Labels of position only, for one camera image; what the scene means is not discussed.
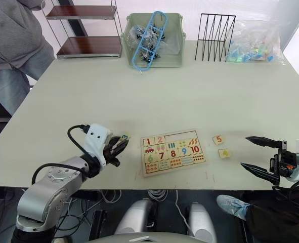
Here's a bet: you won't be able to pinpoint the wooden tile printed 8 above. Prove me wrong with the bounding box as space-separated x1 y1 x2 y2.
167 149 181 160

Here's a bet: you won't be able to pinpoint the wooden tile eight orange items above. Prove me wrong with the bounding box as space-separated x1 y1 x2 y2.
169 158 183 169

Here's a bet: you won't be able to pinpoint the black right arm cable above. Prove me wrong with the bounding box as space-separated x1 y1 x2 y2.
271 173 299 201

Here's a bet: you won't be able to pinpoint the light blue plastic hanger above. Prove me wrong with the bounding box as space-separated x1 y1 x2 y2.
131 10 169 73

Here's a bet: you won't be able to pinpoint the black trouser leg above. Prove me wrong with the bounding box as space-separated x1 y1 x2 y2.
244 191 299 243

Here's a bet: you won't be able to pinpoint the silver rounded robot leg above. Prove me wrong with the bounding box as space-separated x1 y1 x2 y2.
113 198 158 236
188 201 218 243

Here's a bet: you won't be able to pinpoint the person in grey hoodie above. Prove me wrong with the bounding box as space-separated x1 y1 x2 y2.
0 0 57 116

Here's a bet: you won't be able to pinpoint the clear bag of black parts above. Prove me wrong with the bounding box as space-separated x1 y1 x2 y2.
127 24 181 59

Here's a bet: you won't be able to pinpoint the black wire file rack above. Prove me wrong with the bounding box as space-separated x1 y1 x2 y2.
194 13 237 62

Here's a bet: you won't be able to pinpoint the wooden tile nine blue items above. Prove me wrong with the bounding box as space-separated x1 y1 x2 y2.
181 156 195 167

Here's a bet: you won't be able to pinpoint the wooden tile printed 7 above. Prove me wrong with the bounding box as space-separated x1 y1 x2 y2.
156 151 169 163

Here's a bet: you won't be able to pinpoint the clear bag of colourful pieces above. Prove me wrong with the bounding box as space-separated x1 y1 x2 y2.
224 19 287 66

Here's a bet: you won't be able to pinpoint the wooden tile printed 4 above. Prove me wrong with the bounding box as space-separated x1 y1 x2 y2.
218 148 232 160

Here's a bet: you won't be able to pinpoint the wooden tile seven green items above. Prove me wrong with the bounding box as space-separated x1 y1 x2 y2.
158 160 172 171

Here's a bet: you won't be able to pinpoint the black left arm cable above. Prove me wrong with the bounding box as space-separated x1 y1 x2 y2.
31 124 92 185

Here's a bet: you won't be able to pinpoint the wooden number puzzle board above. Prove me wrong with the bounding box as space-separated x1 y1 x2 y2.
140 129 206 178

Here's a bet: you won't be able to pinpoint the wooden tile printed 6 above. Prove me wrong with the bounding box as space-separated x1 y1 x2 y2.
144 153 158 165

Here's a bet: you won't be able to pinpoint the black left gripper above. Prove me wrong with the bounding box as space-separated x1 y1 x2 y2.
102 136 129 168

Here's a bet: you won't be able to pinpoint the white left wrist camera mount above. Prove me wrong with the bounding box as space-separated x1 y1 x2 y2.
83 123 113 168

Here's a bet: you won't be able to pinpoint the white coiled cable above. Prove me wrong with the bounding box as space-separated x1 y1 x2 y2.
147 189 169 203

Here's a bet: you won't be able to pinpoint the white looped cable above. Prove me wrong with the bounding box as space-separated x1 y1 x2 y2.
98 189 122 204

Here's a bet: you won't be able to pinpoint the wooden tile six red cars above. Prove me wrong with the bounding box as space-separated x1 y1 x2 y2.
145 163 160 173

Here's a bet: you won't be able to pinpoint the wooden tile printed 5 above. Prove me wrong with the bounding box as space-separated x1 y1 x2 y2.
212 135 226 146

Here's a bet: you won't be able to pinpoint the grey robot torso edge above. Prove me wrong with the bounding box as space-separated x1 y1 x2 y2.
88 232 198 243

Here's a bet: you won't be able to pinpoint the light blue shoe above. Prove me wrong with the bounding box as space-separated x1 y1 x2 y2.
216 194 251 221

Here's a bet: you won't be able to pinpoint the pale green plastic bin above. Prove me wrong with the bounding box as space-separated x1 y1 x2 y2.
120 12 186 69

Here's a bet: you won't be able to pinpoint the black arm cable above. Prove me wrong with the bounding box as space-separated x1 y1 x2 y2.
31 124 92 185
271 173 299 201

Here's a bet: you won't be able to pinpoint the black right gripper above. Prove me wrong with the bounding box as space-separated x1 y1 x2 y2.
240 136 298 186

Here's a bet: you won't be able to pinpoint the metal rack with brown shelves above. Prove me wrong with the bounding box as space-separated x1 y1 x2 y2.
46 0 123 60

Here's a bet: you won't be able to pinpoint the white hanging cable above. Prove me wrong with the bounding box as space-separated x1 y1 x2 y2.
175 189 193 235

